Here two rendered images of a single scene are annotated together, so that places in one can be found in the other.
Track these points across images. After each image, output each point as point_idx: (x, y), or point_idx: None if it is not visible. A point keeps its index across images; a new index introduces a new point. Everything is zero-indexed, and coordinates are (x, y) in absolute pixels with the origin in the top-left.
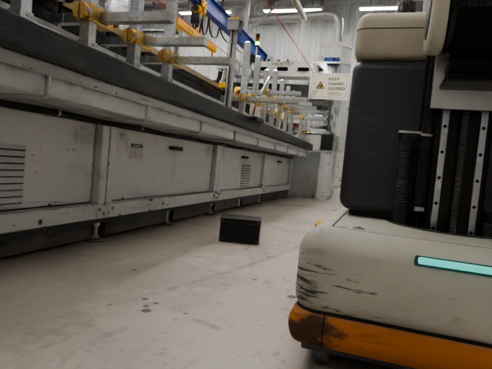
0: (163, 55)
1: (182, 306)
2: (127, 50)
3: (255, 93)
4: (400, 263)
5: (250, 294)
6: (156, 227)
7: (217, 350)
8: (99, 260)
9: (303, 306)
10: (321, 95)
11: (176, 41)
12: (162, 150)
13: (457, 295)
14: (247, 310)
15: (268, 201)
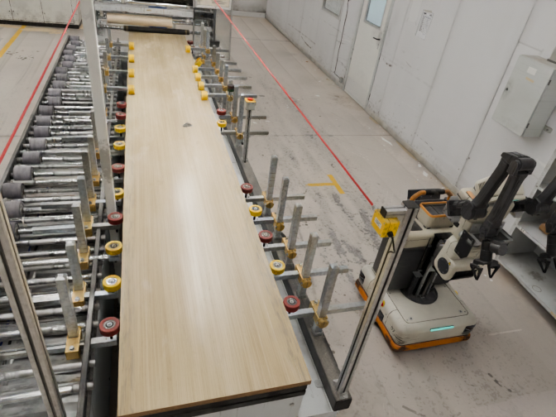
0: (270, 205)
1: (337, 341)
2: (275, 232)
3: (236, 115)
4: (426, 332)
5: (342, 316)
6: None
7: (371, 361)
8: None
9: (398, 344)
10: (205, 3)
11: (301, 220)
12: None
13: (437, 333)
14: (354, 330)
15: None
